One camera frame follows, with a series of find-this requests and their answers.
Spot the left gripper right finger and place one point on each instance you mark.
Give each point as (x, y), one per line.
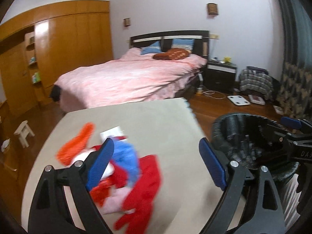
(262, 212)

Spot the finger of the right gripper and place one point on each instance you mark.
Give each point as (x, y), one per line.
(291, 123)

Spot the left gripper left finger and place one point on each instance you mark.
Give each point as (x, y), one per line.
(49, 211)

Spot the orange ribbed plastic piece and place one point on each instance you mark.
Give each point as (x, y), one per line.
(74, 146)

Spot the red felt cloth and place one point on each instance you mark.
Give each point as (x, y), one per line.
(140, 198)

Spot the blue plastic bag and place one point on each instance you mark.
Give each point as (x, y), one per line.
(125, 156)

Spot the black trash bin with bag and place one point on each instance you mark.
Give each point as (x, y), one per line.
(247, 139)

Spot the grey green curtain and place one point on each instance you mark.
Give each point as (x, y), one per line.
(295, 90)

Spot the white bathroom scale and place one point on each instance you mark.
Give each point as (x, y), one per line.
(238, 100)

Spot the plaid cloth on chair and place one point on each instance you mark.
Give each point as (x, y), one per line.
(256, 81)

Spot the pink foam sheet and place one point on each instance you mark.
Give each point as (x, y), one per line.
(113, 203)

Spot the black bedside table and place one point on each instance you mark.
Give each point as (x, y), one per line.
(220, 76)

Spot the white small stool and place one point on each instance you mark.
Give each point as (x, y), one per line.
(22, 132)

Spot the white medicine box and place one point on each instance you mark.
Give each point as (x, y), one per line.
(113, 132)

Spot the brown dotted pillow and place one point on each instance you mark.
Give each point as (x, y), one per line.
(173, 54)

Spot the pink covered bed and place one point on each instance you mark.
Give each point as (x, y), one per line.
(136, 76)

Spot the wooden wardrobe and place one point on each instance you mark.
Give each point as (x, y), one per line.
(41, 44)

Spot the right wall lamp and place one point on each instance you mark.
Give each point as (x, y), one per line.
(212, 9)

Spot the wall lamp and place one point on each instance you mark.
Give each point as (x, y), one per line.
(127, 22)
(212, 9)

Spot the left wall lamp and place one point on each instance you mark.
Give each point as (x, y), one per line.
(127, 22)

